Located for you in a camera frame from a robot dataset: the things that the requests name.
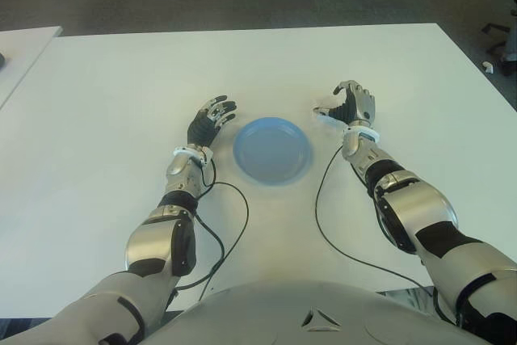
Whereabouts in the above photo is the grey robot torso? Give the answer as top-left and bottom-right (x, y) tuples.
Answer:
(141, 279), (477, 345)

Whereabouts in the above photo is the blue plastic plate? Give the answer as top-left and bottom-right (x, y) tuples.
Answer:
(233, 116), (314, 188)

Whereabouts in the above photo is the white side table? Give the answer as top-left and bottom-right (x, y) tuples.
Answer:
(0, 26), (64, 112)

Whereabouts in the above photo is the black office chair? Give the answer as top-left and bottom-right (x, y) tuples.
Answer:
(480, 0), (517, 75)

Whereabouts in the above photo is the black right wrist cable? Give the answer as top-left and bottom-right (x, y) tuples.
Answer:
(315, 146), (461, 322)

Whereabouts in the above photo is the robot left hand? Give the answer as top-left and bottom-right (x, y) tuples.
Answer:
(187, 95), (238, 148)

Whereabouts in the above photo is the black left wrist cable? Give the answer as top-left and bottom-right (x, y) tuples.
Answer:
(173, 158), (250, 294)

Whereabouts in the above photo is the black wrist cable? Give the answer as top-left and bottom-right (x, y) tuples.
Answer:
(173, 158), (250, 294)
(315, 146), (461, 322)

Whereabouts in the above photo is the white charger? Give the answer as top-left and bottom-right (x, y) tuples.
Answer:
(317, 115), (345, 128)

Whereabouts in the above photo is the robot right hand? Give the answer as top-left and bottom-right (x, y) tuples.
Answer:
(313, 79), (376, 128)

